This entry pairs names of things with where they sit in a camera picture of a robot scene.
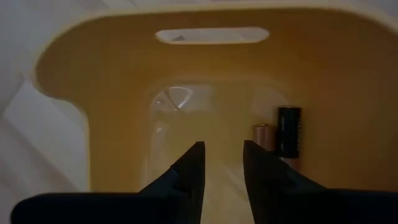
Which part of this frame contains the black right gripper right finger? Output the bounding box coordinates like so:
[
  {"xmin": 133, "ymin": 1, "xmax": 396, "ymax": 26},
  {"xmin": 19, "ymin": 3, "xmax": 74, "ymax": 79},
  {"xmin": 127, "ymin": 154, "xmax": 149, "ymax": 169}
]
[{"xmin": 243, "ymin": 140, "xmax": 398, "ymax": 224}]

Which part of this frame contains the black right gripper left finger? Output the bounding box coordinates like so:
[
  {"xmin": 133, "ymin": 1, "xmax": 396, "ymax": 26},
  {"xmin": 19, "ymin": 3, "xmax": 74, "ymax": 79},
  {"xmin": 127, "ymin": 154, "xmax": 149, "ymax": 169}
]
[{"xmin": 11, "ymin": 141, "xmax": 205, "ymax": 224}]

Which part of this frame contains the yellow plastic bin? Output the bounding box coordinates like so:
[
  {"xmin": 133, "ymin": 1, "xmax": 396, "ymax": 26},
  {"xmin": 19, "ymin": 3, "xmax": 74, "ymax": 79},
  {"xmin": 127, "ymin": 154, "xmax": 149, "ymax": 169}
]
[{"xmin": 32, "ymin": 4, "xmax": 398, "ymax": 224}]

